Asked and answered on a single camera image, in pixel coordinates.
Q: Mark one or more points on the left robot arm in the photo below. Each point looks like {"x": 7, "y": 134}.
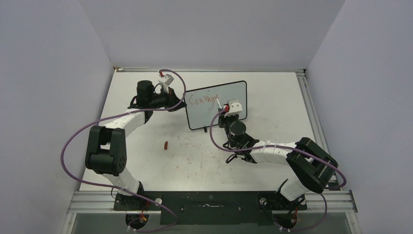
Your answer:
{"x": 106, "y": 149}

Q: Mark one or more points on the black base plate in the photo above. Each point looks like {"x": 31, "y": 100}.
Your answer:
{"x": 209, "y": 208}

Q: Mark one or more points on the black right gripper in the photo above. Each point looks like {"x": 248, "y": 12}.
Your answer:
{"x": 223, "y": 119}

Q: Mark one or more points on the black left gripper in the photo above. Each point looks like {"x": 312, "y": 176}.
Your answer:
{"x": 172, "y": 99}

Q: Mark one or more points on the aluminium frame rail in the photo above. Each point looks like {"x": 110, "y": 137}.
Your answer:
{"x": 166, "y": 155}

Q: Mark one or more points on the black framed whiteboard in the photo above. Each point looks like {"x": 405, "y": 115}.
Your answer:
{"x": 203, "y": 103}

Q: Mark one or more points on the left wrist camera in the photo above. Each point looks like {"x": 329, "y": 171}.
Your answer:
{"x": 166, "y": 81}

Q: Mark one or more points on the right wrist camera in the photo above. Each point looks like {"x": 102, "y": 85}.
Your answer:
{"x": 234, "y": 107}

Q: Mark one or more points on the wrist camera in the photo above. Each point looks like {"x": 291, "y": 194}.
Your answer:
{"x": 166, "y": 81}
{"x": 234, "y": 107}

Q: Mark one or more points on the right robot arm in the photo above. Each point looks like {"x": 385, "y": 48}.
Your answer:
{"x": 313, "y": 167}

